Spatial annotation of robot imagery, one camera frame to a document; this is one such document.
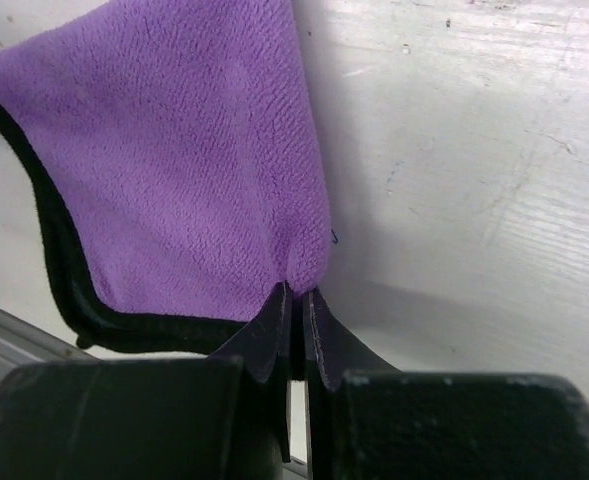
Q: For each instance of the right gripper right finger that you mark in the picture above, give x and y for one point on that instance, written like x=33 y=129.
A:
x=369 y=420

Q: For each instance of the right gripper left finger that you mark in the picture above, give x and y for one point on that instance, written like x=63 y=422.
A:
x=149 y=415

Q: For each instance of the purple grey microfiber towel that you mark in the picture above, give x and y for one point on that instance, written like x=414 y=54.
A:
x=175 y=164

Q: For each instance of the aluminium mounting rail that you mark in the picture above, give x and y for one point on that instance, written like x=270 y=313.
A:
x=14 y=340

